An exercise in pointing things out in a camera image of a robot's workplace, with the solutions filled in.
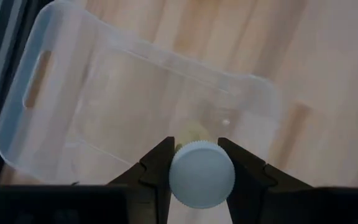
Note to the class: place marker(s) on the yellow-green medicine bottle white cap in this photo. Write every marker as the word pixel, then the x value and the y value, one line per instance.
pixel 202 174

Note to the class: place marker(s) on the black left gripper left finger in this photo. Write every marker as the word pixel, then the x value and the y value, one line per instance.
pixel 149 174

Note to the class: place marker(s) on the clear plastic bin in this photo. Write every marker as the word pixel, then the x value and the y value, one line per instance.
pixel 104 109

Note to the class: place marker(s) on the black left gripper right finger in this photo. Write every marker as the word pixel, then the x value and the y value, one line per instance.
pixel 247 177

